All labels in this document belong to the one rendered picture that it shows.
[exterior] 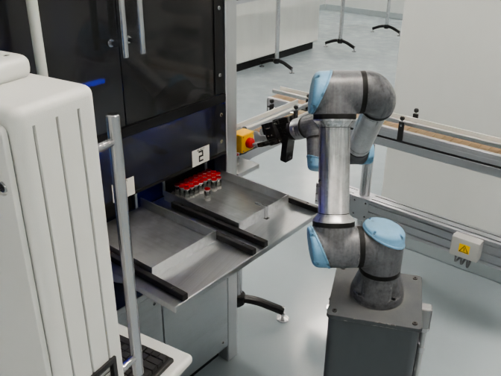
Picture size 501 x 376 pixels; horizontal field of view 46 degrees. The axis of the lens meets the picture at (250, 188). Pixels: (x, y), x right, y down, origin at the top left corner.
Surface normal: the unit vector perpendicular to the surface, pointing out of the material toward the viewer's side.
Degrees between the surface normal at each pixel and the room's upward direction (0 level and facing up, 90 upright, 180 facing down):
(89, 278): 90
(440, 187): 90
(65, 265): 90
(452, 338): 0
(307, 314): 0
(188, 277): 0
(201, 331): 90
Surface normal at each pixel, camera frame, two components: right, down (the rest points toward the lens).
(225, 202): 0.01, -0.90
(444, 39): -0.63, 0.34
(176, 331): 0.78, 0.29
